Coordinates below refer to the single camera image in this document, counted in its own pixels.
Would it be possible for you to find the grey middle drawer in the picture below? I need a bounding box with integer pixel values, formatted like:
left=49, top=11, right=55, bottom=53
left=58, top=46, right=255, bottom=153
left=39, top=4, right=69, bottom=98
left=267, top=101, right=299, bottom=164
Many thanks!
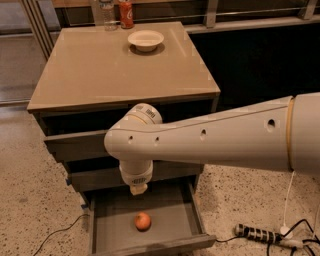
left=66, top=157, right=203, bottom=192

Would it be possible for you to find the metal window railing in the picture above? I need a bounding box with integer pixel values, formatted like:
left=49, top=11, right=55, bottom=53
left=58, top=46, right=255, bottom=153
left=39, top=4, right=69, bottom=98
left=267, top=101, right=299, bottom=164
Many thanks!
left=185, top=0, right=320, bottom=34

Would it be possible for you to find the black white power strip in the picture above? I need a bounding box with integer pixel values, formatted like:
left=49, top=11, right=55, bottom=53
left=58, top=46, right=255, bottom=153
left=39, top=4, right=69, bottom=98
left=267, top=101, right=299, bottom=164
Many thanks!
left=234, top=224, right=282, bottom=244

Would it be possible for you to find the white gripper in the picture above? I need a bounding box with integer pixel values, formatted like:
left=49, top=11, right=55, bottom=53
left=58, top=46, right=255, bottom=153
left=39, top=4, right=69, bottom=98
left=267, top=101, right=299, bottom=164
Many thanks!
left=119, top=160, right=153, bottom=196

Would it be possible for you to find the clear plastic water bottle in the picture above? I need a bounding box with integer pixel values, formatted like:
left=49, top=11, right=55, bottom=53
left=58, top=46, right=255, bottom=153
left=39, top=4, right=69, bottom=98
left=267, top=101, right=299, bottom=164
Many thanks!
left=99, top=0, right=117, bottom=31

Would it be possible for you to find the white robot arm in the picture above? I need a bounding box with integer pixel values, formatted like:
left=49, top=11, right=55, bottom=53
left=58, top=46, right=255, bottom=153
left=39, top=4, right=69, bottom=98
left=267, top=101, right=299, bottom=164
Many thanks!
left=104, top=92, right=320, bottom=195

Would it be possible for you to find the white paper bowl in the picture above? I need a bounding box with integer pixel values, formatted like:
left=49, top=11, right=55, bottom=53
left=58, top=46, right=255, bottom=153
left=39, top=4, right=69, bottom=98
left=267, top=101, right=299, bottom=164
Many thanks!
left=128, top=30, right=164, bottom=52

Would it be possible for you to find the grey drawer cabinet beige top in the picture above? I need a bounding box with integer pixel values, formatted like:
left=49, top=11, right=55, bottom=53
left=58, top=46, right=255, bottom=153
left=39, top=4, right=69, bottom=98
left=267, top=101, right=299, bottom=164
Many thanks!
left=26, top=21, right=222, bottom=201

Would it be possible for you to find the grey top drawer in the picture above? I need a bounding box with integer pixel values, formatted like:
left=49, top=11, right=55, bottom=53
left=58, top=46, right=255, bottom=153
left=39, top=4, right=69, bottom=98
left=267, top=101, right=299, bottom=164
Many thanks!
left=43, top=116, right=218, bottom=163

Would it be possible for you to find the black cables right floor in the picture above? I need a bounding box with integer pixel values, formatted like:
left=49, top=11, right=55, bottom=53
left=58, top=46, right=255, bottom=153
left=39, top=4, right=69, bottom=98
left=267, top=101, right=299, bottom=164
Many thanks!
left=265, top=218, right=320, bottom=256

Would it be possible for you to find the black cable left floor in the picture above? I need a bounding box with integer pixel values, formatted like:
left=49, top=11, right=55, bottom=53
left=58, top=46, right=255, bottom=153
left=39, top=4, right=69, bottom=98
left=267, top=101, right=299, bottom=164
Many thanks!
left=32, top=213, right=90, bottom=256

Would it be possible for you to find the grey open bottom drawer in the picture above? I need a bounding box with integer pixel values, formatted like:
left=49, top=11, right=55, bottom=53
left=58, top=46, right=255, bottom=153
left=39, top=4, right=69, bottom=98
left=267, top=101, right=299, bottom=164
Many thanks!
left=88, top=177, right=216, bottom=256

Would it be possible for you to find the orange fruit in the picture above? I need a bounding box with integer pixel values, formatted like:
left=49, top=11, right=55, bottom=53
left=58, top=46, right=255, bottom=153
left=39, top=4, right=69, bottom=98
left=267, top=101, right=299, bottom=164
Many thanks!
left=134, top=212, right=151, bottom=231

